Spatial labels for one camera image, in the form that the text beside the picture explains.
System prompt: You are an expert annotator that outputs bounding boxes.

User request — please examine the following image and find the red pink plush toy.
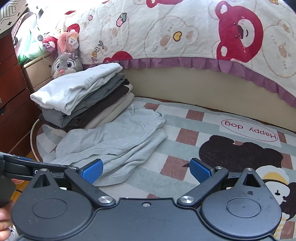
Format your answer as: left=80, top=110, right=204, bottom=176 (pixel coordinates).
left=42, top=36, right=58, bottom=51

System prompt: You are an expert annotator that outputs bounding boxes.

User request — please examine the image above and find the light grey t-shirt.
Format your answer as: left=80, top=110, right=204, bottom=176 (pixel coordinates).
left=43, top=104, right=168, bottom=187

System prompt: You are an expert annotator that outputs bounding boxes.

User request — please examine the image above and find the beige bed base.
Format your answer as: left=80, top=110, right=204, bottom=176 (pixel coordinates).
left=82, top=66, right=296, bottom=139

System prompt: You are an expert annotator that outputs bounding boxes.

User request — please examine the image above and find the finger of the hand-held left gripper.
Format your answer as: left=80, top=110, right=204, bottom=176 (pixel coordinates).
left=3, top=155, right=78, bottom=182

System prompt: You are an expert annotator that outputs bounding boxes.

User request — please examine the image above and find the white folded garment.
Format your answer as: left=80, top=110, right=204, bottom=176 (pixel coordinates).
left=30, top=63, right=123, bottom=115

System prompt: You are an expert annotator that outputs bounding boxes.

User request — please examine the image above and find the cream folded garment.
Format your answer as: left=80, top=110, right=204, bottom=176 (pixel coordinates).
left=44, top=84, right=135, bottom=139

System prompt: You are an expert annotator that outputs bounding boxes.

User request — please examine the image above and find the beige nightstand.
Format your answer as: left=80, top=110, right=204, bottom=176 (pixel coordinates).
left=22, top=52, right=58, bottom=93

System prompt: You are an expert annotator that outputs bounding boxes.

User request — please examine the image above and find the grey folded garment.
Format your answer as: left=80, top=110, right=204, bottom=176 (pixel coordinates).
left=39, top=74, right=127, bottom=128

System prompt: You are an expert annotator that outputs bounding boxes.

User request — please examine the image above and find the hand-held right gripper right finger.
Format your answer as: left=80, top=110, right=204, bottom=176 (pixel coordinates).
left=177, top=158, right=263, bottom=208

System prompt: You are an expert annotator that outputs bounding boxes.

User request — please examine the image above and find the green cloth bundle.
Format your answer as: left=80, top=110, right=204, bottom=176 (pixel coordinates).
left=17, top=30, right=50, bottom=63

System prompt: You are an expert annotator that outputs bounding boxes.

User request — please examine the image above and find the bear print bedspread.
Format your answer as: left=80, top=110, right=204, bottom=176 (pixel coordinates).
left=62, top=0, right=296, bottom=108

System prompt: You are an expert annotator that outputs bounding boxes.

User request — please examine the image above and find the pink haired plush toy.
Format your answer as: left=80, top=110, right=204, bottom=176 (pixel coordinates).
left=57, top=31, right=80, bottom=56

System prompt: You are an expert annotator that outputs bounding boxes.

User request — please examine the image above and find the black white patterned cloth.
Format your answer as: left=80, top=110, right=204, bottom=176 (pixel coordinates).
left=0, top=0, right=30, bottom=34

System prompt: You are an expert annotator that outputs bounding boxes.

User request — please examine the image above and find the grey rabbit plush toy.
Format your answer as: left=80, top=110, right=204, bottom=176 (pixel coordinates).
left=51, top=52, right=84, bottom=80

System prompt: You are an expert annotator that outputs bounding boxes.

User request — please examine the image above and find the checked cartoon rug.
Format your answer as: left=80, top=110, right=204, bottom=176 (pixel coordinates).
left=35, top=96, right=296, bottom=241

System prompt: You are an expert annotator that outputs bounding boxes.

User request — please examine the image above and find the dark wooden dresser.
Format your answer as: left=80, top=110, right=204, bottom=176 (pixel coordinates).
left=0, top=32, right=41, bottom=163

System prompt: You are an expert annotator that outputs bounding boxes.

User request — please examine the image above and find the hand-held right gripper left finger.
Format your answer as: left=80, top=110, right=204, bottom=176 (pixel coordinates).
left=31, top=159, right=116, bottom=207

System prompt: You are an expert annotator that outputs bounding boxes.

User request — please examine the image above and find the person's left hand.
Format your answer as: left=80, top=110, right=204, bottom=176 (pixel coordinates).
left=0, top=203, right=14, bottom=232

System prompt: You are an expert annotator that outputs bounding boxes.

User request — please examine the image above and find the stack of folded clothes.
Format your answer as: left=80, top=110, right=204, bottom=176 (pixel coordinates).
left=38, top=79, right=130, bottom=133

